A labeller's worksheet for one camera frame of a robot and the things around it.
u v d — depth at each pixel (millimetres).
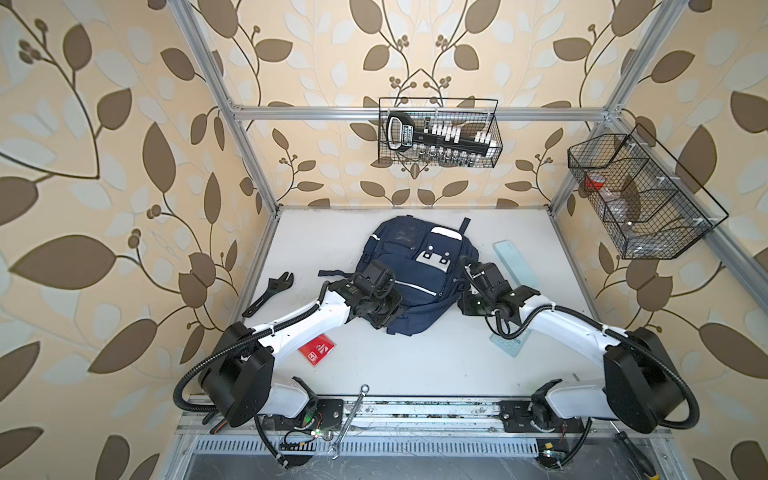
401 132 853
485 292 698
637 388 416
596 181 807
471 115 909
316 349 856
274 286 982
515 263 1023
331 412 747
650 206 726
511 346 845
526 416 726
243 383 418
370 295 642
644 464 667
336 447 706
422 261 973
